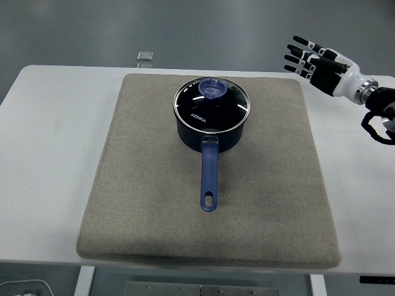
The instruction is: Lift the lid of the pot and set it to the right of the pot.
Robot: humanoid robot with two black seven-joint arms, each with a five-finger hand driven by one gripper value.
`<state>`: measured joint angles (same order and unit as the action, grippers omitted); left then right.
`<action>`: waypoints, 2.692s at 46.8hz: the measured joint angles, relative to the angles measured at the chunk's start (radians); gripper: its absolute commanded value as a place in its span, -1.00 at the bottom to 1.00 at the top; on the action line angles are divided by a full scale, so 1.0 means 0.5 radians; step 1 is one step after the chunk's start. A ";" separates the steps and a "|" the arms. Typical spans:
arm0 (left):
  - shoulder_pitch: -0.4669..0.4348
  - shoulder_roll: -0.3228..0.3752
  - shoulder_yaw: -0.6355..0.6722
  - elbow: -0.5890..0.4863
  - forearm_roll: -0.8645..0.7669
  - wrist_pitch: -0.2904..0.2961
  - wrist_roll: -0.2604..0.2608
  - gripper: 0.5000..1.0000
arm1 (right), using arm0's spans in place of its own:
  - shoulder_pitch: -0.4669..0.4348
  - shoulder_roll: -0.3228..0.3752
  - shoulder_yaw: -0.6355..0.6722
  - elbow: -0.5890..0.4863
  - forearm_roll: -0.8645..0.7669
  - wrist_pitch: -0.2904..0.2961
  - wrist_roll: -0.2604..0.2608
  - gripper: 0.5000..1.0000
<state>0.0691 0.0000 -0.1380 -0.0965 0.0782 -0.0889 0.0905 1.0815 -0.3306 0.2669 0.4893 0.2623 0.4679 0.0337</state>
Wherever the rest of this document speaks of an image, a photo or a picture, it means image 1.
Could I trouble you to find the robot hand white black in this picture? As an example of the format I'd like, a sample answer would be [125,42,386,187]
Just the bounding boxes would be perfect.
[282,35,368,101]

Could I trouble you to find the glass pot lid blue knob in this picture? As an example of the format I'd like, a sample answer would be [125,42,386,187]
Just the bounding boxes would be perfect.
[172,76,251,130]

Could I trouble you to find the black flat bar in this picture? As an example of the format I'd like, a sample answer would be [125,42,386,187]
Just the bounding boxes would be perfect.
[359,275,395,285]

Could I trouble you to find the white table leg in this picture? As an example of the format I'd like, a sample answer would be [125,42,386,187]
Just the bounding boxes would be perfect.
[309,273,328,296]
[73,265,96,296]

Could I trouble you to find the beige fabric mat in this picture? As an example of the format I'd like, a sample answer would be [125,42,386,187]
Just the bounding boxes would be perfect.
[75,73,343,268]

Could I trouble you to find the grey metal plate with screws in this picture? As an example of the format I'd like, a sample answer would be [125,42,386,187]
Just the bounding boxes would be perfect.
[125,280,278,296]

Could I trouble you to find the dark pot with blue handle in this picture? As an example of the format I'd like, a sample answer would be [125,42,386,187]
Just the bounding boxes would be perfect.
[174,101,249,213]

